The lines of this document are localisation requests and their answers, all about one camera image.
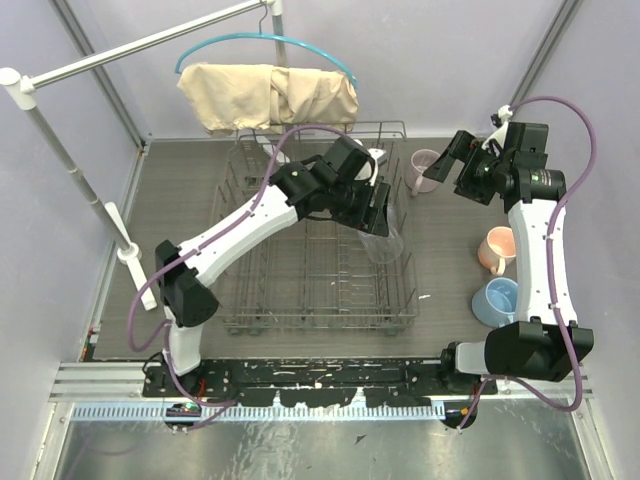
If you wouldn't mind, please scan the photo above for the pink ceramic mug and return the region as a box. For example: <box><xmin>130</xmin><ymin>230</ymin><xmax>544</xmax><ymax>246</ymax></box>
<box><xmin>477</xmin><ymin>226</ymin><xmax>516</xmax><ymax>276</ymax></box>

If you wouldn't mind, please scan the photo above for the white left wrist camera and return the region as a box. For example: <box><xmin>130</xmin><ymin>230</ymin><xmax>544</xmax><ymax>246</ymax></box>
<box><xmin>368</xmin><ymin>148</ymin><xmax>387</xmax><ymax>186</ymax></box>

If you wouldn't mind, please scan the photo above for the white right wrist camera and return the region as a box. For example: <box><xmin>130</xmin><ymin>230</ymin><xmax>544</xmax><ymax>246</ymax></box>
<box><xmin>491</xmin><ymin>105</ymin><xmax>514</xmax><ymax>145</ymax></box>

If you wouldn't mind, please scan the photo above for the lilac ceramic mug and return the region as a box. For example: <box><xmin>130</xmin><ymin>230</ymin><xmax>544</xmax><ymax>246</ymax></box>
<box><xmin>403</xmin><ymin>148</ymin><xmax>446</xmax><ymax>197</ymax></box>

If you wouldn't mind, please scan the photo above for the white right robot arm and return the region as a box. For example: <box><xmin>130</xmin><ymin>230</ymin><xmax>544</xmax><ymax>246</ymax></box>
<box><xmin>424</xmin><ymin>122</ymin><xmax>594</xmax><ymax>394</ymax></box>

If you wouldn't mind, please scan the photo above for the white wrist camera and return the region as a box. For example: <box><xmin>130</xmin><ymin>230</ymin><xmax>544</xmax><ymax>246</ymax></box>
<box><xmin>368</xmin><ymin>148</ymin><xmax>387</xmax><ymax>186</ymax></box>
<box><xmin>491</xmin><ymin>105</ymin><xmax>514</xmax><ymax>145</ymax></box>

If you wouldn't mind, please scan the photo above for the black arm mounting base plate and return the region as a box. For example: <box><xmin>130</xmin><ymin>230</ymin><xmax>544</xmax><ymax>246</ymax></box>
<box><xmin>142</xmin><ymin>357</ymin><xmax>500</xmax><ymax>409</ymax></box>

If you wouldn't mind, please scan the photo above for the teal clothes hanger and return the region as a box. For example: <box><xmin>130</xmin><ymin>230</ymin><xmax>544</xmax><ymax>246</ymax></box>
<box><xmin>173</xmin><ymin>4</ymin><xmax>359</xmax><ymax>91</ymax></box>

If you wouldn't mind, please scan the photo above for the grey wire dish rack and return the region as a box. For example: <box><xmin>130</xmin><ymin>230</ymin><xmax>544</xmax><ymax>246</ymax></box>
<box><xmin>213</xmin><ymin>121</ymin><xmax>419</xmax><ymax>336</ymax></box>

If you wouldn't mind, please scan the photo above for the beige cloth on hanger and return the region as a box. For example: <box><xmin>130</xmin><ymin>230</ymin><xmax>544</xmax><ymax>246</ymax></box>
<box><xmin>177</xmin><ymin>63</ymin><xmax>359</xmax><ymax>136</ymax></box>

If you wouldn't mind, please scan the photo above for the white clothes rail stand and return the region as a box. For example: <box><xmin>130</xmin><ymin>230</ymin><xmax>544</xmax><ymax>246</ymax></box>
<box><xmin>0</xmin><ymin>0</ymin><xmax>301</xmax><ymax>312</ymax></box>

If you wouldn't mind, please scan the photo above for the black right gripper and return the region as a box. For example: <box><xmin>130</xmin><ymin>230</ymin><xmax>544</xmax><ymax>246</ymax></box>
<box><xmin>423</xmin><ymin>130</ymin><xmax>511</xmax><ymax>206</ymax></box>

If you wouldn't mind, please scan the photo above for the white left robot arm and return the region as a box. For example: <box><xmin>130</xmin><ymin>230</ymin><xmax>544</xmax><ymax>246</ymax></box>
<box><xmin>155</xmin><ymin>136</ymin><xmax>390</xmax><ymax>396</ymax></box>

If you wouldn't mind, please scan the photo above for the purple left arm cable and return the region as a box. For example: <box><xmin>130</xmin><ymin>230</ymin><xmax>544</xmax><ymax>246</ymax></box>
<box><xmin>128</xmin><ymin>124</ymin><xmax>361</xmax><ymax>431</ymax></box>

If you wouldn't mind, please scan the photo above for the blue ceramic mug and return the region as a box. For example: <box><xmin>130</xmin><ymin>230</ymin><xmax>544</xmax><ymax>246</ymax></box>
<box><xmin>471</xmin><ymin>277</ymin><xmax>518</xmax><ymax>328</ymax></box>

